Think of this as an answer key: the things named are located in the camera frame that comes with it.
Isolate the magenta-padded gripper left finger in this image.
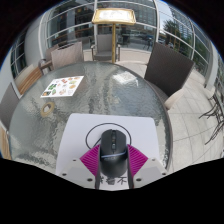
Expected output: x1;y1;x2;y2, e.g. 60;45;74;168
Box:
58;143;102;191

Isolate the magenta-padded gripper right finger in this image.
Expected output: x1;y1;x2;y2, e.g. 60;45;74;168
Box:
126;143;169;190

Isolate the black computer mouse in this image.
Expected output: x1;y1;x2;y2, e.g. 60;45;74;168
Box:
99;129;129;178

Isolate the white mouse pad with drawing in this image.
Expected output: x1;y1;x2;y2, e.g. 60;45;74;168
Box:
54;112;161;192

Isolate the beige tape roll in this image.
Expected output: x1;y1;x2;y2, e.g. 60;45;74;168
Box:
40;101;56;118

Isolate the printed picture sheet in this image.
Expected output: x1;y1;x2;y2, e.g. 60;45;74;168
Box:
40;75;85;99

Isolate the wooden slatted bench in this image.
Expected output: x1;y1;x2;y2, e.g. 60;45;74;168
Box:
13;63;44;95
0;124;13;160

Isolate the black metal chair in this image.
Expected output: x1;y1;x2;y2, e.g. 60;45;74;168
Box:
199;89;224;146

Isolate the grey wicker armchair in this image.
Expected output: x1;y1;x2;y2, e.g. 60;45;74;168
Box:
90;33;122;63
37;44;56;73

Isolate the gold menu stand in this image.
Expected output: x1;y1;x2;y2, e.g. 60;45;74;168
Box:
91;8;137;64

